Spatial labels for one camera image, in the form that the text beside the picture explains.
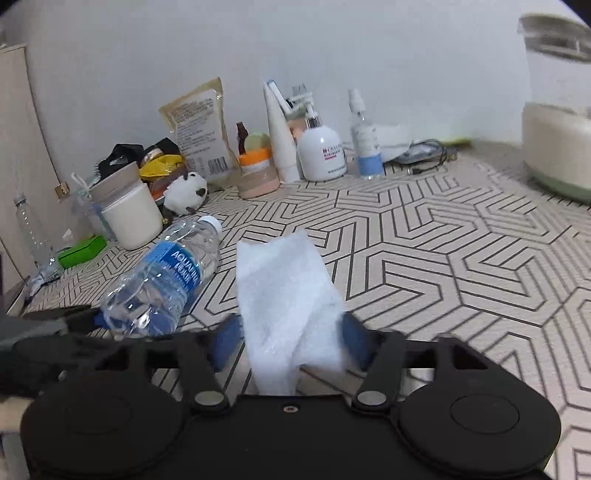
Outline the yellow snack packet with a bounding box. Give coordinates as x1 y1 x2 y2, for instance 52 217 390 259
139 154 184 182

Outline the green small box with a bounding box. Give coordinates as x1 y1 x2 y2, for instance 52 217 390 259
58 235 107 269

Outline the white wooden cabinet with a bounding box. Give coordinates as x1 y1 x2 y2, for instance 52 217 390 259
0 45 63 291

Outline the perfume bottle gold cap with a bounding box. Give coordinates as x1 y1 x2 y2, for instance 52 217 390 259
54 182 93 246

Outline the glass electric kettle green base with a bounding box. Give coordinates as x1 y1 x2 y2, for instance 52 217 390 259
518 14 590 203

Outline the white pump lotion bottle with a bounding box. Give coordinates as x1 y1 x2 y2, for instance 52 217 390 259
297 96 346 182

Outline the clear spray bottle blue label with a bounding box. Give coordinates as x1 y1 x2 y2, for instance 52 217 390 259
349 88 384 180

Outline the pink cosmetic jar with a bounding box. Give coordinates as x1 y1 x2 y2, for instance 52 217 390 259
238 165 280 199

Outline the kraft paper food pouch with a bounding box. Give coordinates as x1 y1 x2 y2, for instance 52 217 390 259
159 77 240 190

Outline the black cable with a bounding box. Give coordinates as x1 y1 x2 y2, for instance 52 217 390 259
400 138 461 176

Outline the clear Aquafina water bottle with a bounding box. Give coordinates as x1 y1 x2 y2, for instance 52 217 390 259
100 215 222 337

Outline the white face mask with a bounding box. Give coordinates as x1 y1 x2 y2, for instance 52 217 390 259
376 125 414 163

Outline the upright empty plastic bottle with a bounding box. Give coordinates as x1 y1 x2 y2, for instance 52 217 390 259
14 193 63 283

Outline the beige collapsible cup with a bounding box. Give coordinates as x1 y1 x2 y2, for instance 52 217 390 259
89 162 140 203

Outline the white cosmetic tube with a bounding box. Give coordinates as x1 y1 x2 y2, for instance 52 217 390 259
263 83 301 184

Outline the brown small dropper bottle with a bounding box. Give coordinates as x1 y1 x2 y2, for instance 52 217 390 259
236 122 249 155

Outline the black hair brush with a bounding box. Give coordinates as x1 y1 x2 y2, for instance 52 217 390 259
96 144 144 179

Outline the white paper towel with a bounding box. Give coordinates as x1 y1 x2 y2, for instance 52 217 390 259
235 230 349 396

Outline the green round compact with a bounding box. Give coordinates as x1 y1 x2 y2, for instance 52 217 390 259
245 132 270 152

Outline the silver laptop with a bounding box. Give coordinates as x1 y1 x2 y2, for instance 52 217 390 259
1 277 29 317

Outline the orange lid jar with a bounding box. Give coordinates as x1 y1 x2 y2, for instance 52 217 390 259
238 147 273 175

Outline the small panda plush toy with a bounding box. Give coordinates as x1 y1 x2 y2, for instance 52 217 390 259
161 172 208 226

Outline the pink cup with toothbrushes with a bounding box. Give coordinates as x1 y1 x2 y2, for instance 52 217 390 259
287 83 314 143

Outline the white cylindrical cup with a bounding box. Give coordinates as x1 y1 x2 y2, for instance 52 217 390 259
102 183 163 250

